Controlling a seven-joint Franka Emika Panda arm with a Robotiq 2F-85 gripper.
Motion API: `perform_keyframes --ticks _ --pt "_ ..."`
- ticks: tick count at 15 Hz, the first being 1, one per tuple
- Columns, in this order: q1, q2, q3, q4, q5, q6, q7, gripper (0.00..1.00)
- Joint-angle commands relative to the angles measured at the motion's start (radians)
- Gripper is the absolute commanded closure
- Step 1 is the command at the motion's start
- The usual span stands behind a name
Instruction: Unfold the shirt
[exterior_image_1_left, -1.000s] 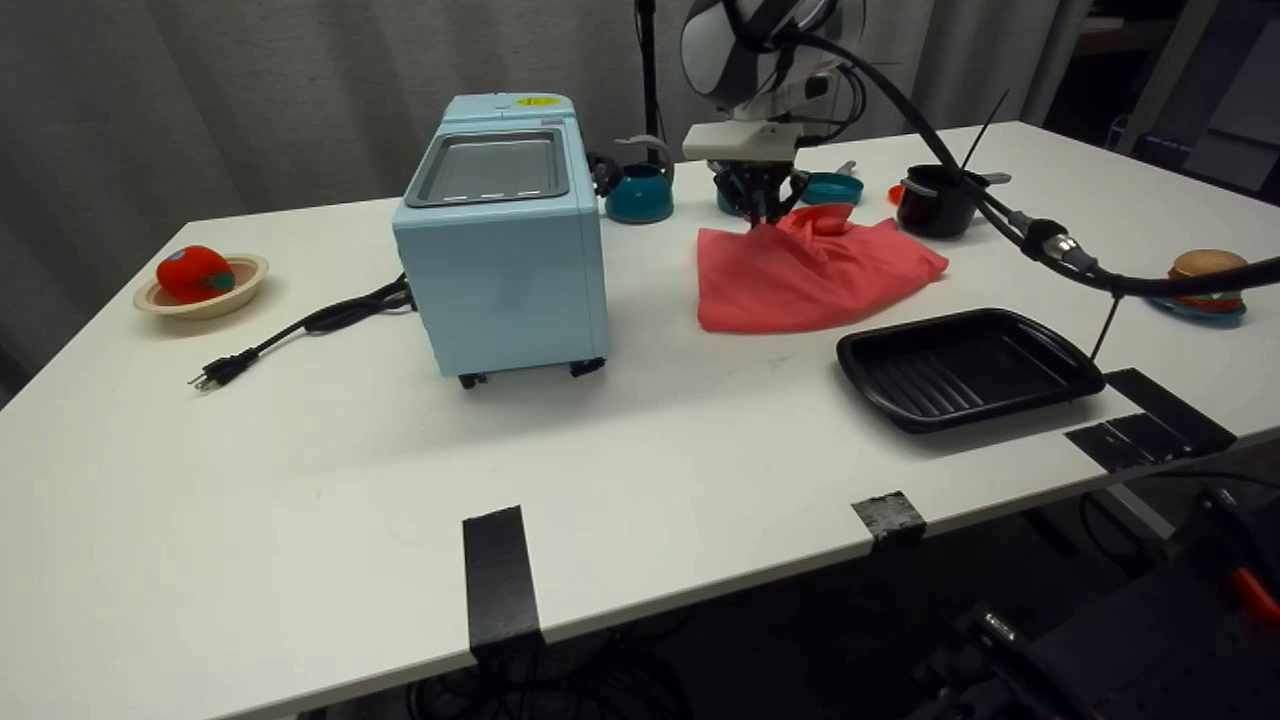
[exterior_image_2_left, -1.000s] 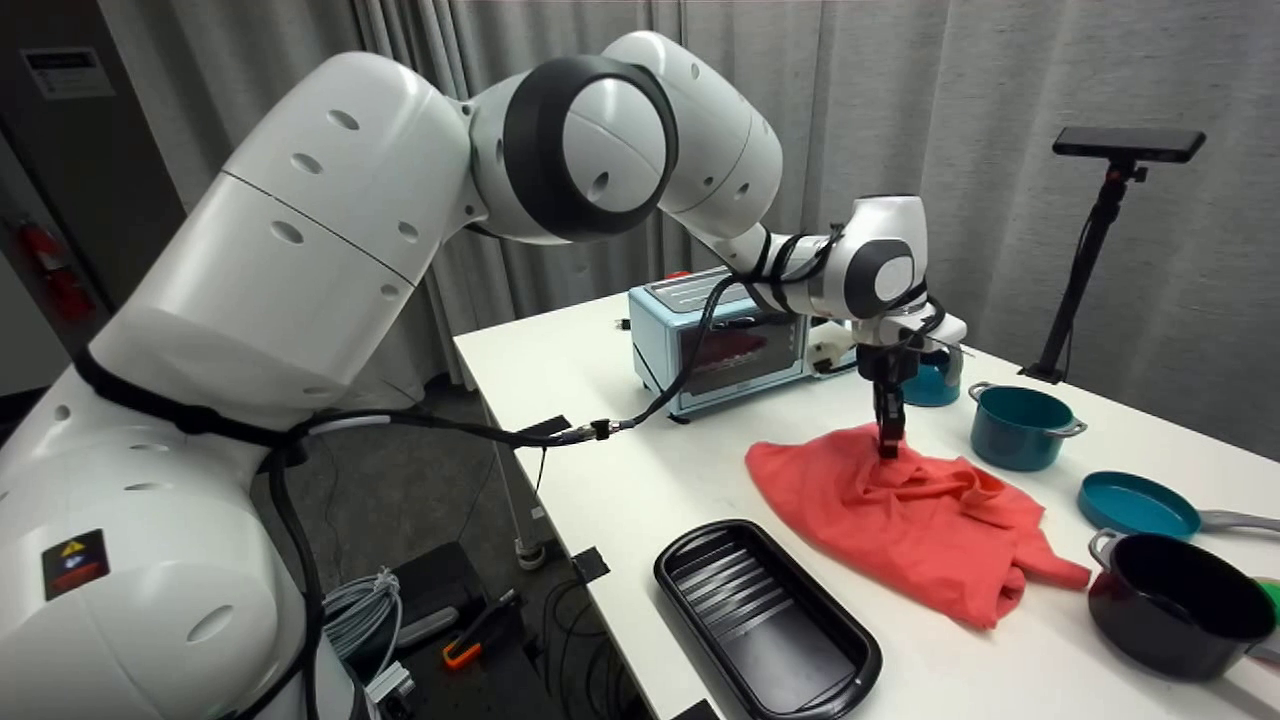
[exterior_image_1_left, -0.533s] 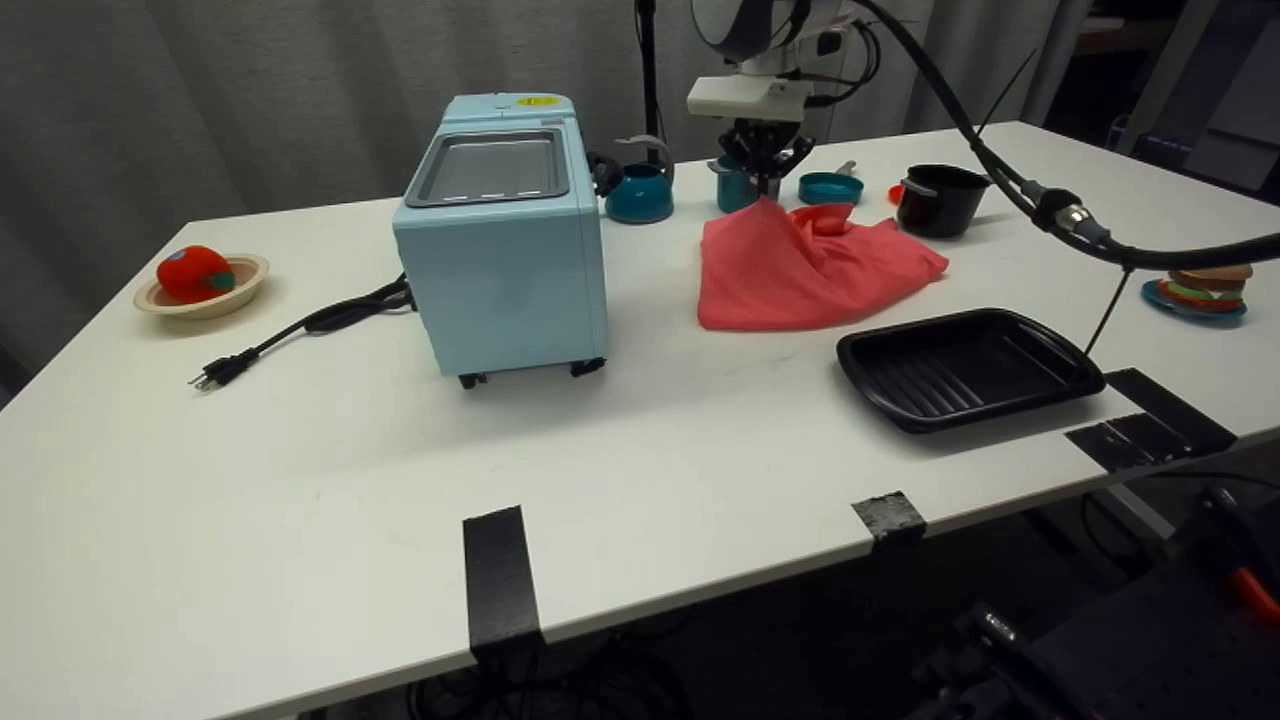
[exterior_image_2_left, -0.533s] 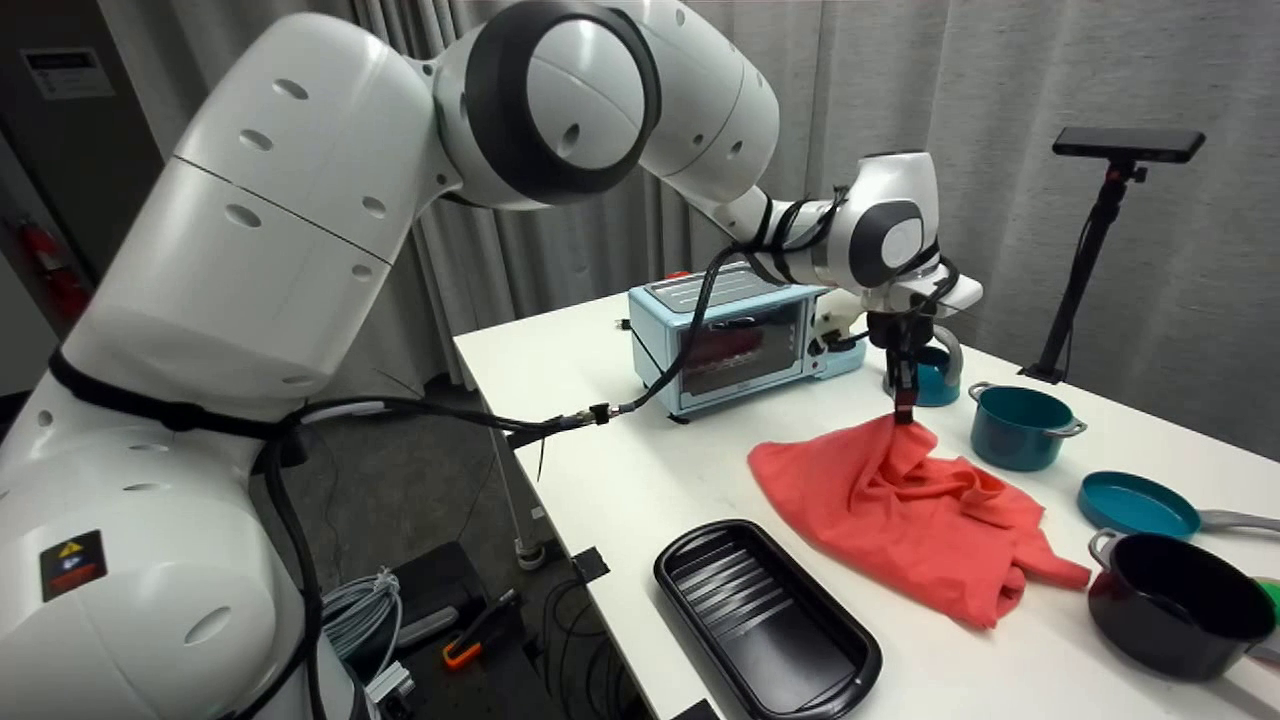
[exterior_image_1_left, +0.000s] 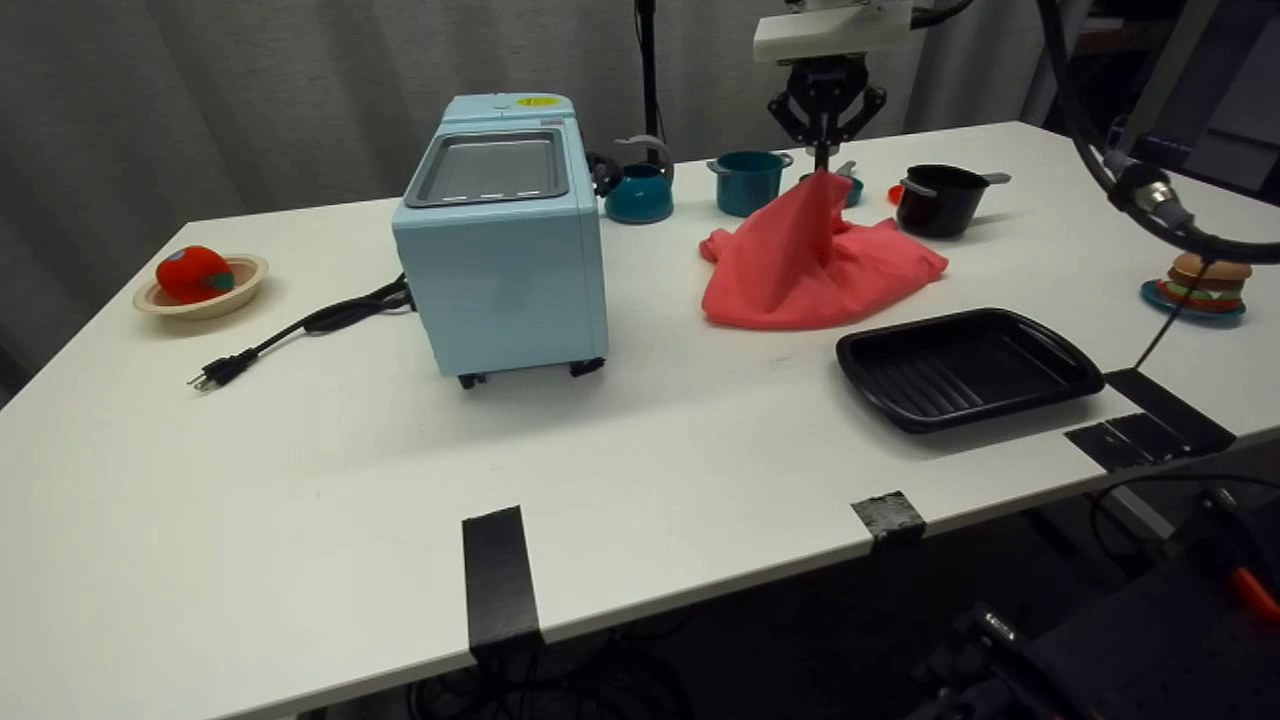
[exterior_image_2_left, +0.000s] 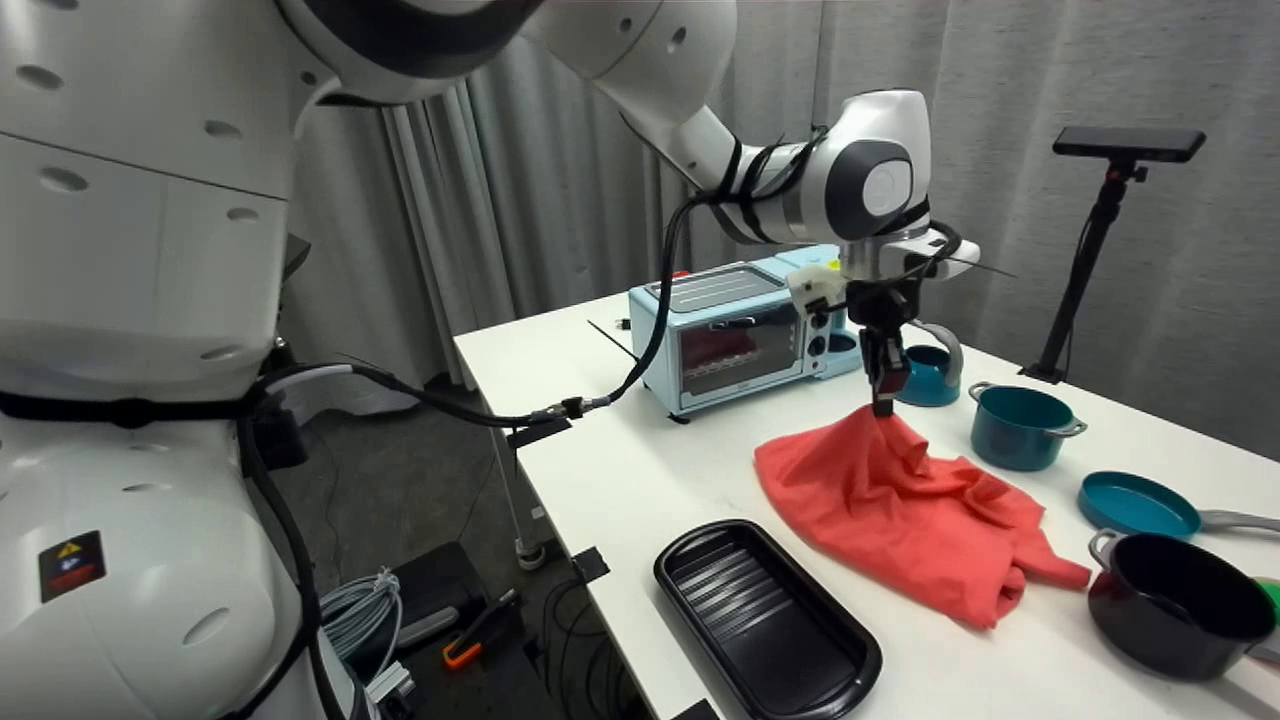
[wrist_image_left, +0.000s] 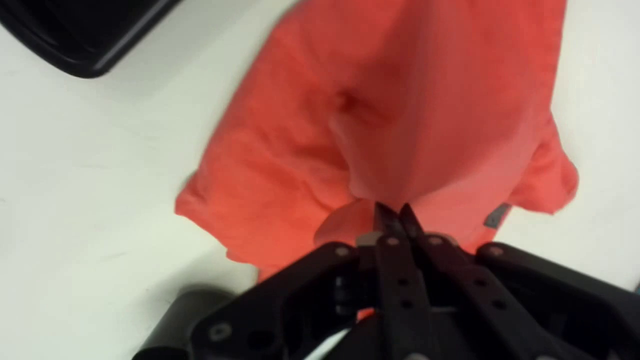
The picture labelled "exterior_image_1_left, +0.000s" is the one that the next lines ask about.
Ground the teal toy plate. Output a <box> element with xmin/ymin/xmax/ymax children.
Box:
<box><xmin>1136</xmin><ymin>278</ymin><xmax>1252</xmax><ymax>327</ymax></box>

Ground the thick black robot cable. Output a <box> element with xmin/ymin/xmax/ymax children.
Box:
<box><xmin>1037</xmin><ymin>0</ymin><xmax>1280</xmax><ymax>269</ymax></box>

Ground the black ridged tray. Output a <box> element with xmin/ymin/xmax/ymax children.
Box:
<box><xmin>831</xmin><ymin>305</ymin><xmax>1111</xmax><ymax>436</ymax></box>

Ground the small black tape piece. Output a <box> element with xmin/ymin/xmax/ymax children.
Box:
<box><xmin>849</xmin><ymin>490</ymin><xmax>929</xmax><ymax>549</ymax></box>

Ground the teal toy kettle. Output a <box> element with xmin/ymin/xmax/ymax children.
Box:
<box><xmin>587</xmin><ymin>133</ymin><xmax>681</xmax><ymax>228</ymax></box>

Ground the red shirt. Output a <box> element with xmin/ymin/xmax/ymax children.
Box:
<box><xmin>695</xmin><ymin>170</ymin><xmax>951</xmax><ymax>336</ymax></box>

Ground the teal toy pot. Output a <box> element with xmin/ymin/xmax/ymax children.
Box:
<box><xmin>704</xmin><ymin>149</ymin><xmax>795</xmax><ymax>221</ymax></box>

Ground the black toaster power cord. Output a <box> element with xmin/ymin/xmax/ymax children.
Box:
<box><xmin>189</xmin><ymin>271</ymin><xmax>415</xmax><ymax>397</ymax></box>

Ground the red toy tomato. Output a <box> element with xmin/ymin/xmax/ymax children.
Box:
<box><xmin>153</xmin><ymin>243</ymin><xmax>240</xmax><ymax>307</ymax></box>

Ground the long black tape strip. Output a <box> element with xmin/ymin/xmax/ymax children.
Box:
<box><xmin>460</xmin><ymin>504</ymin><xmax>548</xmax><ymax>655</ymax></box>

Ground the plate with red food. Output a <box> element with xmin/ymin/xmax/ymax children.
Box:
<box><xmin>129</xmin><ymin>253</ymin><xmax>272</xmax><ymax>326</ymax></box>

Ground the wide black tape patch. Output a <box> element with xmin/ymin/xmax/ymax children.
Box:
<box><xmin>1061</xmin><ymin>370</ymin><xmax>1238</xmax><ymax>472</ymax></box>

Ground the black toy pot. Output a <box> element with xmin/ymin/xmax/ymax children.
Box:
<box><xmin>891</xmin><ymin>159</ymin><xmax>1017</xmax><ymax>243</ymax></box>

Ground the toy burger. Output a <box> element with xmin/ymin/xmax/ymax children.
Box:
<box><xmin>1157</xmin><ymin>253</ymin><xmax>1256</xmax><ymax>319</ymax></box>

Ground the thin black wire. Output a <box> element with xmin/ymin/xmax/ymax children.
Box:
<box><xmin>1129</xmin><ymin>258</ymin><xmax>1217</xmax><ymax>376</ymax></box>

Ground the light blue toaster oven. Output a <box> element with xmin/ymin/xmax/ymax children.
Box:
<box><xmin>387</xmin><ymin>88</ymin><xmax>613</xmax><ymax>392</ymax></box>

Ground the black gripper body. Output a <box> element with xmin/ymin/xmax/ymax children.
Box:
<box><xmin>785</xmin><ymin>53</ymin><xmax>877</xmax><ymax>118</ymax></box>

